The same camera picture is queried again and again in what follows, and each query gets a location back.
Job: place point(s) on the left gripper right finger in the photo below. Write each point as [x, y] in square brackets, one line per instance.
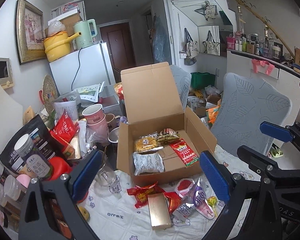
[263, 219]

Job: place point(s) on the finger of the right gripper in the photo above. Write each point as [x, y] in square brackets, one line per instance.
[288, 181]
[284, 134]

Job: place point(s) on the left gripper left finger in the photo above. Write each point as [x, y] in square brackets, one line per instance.
[37, 218]

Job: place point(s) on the green lollipop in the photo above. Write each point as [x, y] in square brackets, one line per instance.
[212, 202]

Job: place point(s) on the red long snack packet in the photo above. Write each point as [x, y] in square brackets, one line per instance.
[184, 152]

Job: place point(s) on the large red candy bag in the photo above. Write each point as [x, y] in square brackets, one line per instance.
[141, 193]

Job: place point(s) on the white bread print snack bag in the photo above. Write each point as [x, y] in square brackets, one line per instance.
[148, 163]

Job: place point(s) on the small red candy packet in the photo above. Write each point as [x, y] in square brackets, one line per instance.
[173, 201]

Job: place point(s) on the clear waffle cookie bag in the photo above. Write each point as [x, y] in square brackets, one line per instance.
[147, 144]

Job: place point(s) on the green brown snack packet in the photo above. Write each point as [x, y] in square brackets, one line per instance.
[167, 136]

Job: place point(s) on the small gold cardboard box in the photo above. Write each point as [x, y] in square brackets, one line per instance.
[158, 212]

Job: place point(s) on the silver purple snack bag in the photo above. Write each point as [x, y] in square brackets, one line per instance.
[193, 199]

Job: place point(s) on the red plastic canister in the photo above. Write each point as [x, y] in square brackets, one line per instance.
[60, 166]

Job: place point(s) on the yellow green fruit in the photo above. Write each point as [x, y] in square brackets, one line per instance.
[84, 213]

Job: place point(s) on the clear jar dark label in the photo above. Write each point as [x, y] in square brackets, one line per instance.
[30, 153]

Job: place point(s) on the glass mug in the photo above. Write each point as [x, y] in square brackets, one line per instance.
[107, 183]

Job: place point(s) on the red foil packet upright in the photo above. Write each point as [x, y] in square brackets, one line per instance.
[65, 129]

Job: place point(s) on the pink paper cup stack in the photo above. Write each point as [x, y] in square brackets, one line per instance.
[97, 124]

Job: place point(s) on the black standing pouch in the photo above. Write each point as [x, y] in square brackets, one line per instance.
[33, 134]

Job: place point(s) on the woven round mat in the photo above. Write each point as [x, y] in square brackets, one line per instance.
[49, 93]

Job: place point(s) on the open cardboard box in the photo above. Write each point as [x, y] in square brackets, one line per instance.
[152, 104]

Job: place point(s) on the green storage bin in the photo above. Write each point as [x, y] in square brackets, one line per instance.
[201, 80]

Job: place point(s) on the white refrigerator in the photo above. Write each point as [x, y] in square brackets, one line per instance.
[85, 67]

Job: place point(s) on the yellow pot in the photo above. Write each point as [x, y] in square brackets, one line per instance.
[58, 45]

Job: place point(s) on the brown entrance door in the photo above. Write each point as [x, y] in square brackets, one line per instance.
[120, 47]

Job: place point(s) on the light green electric kettle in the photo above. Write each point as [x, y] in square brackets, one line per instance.
[88, 31]

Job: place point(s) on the gold framed picture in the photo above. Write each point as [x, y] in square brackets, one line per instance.
[29, 32]

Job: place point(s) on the wall intercom screen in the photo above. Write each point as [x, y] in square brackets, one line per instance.
[6, 77]

